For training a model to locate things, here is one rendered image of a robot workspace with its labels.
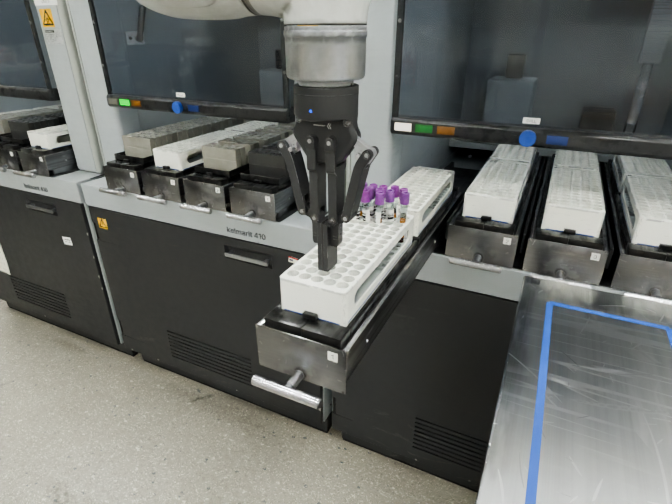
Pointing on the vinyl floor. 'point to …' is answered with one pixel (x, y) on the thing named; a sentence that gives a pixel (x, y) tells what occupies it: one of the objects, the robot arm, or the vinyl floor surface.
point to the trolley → (582, 401)
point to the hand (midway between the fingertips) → (327, 243)
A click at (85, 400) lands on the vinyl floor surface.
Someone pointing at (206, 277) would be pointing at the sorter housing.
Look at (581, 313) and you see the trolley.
